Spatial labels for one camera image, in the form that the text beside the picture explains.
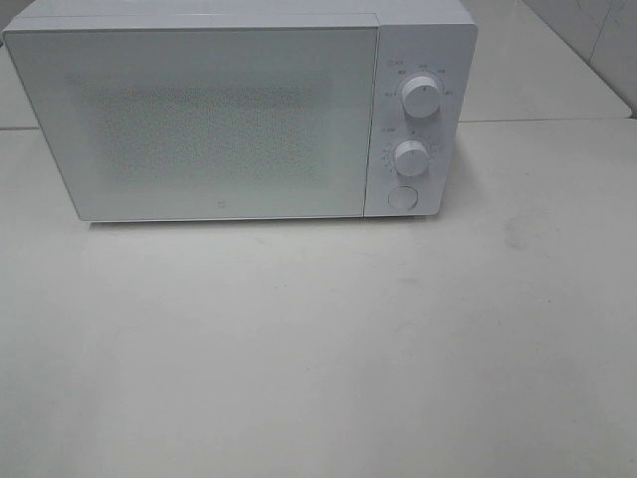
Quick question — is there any round white door button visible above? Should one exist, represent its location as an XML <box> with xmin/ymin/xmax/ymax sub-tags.
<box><xmin>388</xmin><ymin>186</ymin><xmax>418</xmax><ymax>211</ymax></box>

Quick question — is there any white timer knob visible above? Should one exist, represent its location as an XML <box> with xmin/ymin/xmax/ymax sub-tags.
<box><xmin>393</xmin><ymin>139</ymin><xmax>430</xmax><ymax>177</ymax></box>

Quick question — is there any white microwave door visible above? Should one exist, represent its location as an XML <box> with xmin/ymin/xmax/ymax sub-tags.
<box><xmin>5</xmin><ymin>28</ymin><xmax>377</xmax><ymax>222</ymax></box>

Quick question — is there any upper white power knob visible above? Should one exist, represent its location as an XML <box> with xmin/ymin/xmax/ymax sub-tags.
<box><xmin>399</xmin><ymin>72</ymin><xmax>443</xmax><ymax>119</ymax></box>

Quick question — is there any white microwave oven body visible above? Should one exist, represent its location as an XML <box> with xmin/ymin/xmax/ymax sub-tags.
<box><xmin>2</xmin><ymin>1</ymin><xmax>478</xmax><ymax>219</ymax></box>

